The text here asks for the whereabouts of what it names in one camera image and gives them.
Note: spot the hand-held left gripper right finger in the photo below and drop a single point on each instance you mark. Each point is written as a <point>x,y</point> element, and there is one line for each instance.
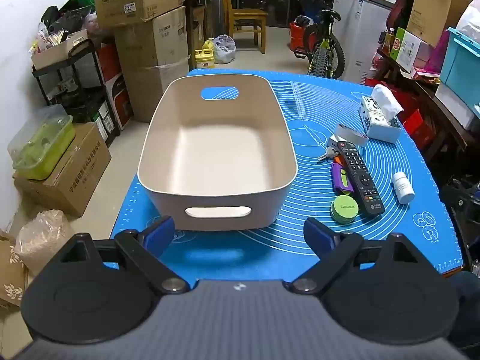
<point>318,237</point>

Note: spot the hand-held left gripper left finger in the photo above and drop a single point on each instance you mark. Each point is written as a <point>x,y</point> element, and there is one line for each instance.
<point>159,232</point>

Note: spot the green round tin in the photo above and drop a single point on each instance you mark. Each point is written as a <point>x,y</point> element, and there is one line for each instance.
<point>344,210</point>

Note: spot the purple toy knife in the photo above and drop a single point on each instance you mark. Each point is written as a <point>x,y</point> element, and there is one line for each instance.
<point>340,180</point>

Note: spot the black remote control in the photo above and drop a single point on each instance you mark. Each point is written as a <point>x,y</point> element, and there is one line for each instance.
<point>360,176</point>

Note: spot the beige plastic storage bin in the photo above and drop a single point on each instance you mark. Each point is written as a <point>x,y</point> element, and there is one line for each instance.
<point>217,146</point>

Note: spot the white tape roll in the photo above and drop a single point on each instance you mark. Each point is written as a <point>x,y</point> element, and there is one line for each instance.
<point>352,135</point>

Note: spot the white pill bottle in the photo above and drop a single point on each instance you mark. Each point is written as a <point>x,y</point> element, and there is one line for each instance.
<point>403,187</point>

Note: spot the blue silicone baking mat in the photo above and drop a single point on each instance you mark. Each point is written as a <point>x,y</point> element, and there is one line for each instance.
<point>397,153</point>

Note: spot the bunch of keys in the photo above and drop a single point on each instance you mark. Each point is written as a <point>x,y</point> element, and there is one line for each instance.
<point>329,153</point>

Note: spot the red packet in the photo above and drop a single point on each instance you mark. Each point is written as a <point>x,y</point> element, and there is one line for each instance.
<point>418,127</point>

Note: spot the dark wooden side table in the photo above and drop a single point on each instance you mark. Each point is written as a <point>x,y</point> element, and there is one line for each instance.
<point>442,108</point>

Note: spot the low brown cardboard box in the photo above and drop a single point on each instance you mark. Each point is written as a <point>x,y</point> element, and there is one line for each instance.
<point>75,180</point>

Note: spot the person's leg in jeans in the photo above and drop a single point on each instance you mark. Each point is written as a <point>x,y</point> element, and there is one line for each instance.
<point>468,307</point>

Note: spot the clear bag of shavings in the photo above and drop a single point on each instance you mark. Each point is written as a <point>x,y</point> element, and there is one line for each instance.
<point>43,240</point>

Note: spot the white tissue box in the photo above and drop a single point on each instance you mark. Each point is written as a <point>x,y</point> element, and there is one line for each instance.
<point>378,120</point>

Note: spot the large brown cardboard box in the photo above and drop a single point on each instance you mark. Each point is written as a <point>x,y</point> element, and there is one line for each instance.
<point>157,90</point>
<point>153,41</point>

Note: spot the teal storage box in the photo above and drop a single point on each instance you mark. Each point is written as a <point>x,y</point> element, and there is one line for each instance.
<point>459,60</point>

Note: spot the red and black carton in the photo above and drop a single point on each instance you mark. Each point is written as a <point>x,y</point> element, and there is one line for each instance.
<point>120,93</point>

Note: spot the green container with clear lid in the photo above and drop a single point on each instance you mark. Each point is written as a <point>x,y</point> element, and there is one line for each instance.
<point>43,146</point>

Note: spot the pink box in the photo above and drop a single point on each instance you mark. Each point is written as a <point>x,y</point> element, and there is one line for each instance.
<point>437,54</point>

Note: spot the brown leaf-print paper bag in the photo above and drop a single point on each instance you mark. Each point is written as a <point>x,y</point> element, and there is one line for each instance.
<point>11,266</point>

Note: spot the black utility cart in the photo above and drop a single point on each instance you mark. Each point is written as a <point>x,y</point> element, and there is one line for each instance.
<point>80,93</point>

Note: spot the green and white carton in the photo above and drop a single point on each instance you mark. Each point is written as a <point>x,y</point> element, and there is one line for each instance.
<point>405,48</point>

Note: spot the yellow plastic jug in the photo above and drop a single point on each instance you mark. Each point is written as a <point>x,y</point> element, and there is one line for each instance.
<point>204,58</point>

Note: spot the black and green bicycle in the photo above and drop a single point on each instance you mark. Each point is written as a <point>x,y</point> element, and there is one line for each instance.
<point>324,45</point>

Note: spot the white plastic bag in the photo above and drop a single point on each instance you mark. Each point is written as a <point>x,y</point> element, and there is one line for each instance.
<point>224,48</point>

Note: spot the white chest freezer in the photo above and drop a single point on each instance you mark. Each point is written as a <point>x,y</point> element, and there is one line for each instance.
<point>363,30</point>

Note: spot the red canister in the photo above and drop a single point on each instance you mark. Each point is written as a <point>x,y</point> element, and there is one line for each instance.
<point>298,32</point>

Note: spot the beige basket with clutter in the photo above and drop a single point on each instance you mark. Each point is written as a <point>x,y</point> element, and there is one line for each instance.
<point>56,50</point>

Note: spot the wooden chair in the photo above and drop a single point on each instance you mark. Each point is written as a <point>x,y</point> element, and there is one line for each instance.
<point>249,17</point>

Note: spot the black bag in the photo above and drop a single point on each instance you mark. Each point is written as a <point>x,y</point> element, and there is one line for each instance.
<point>63,17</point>

